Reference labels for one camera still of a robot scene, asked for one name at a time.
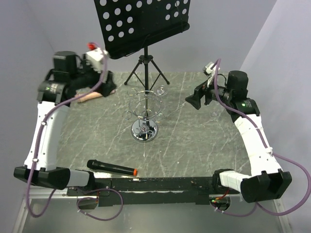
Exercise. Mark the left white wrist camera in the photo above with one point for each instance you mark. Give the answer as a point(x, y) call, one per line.
point(96, 56)

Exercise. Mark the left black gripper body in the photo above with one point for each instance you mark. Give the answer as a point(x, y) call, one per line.
point(85, 79)

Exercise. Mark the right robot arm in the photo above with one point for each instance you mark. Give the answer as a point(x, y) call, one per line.
point(267, 180)

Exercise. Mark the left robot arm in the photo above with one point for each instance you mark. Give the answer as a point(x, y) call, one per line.
point(69, 61)

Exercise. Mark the beige microphone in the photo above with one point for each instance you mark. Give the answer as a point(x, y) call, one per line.
point(90, 96)

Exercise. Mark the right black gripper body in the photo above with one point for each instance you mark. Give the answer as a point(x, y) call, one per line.
point(223, 94)

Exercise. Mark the aluminium frame rail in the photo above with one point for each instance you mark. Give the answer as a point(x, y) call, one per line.
point(29, 206)

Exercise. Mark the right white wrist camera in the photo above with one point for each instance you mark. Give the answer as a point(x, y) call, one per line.
point(210, 69)

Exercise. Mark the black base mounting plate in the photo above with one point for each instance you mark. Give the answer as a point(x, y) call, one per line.
point(163, 190)

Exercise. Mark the chrome wine glass rack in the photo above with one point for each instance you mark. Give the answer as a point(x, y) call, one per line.
point(146, 108)

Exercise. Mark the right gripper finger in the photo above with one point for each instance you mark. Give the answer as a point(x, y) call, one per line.
point(200, 90)
point(194, 100)

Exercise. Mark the black perforated music stand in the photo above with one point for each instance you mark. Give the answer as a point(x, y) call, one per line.
point(129, 26)

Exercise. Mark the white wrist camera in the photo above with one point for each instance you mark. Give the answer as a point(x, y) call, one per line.
point(210, 69)
point(96, 56)

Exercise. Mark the black microphone orange end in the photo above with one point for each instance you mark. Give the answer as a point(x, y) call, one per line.
point(98, 165)

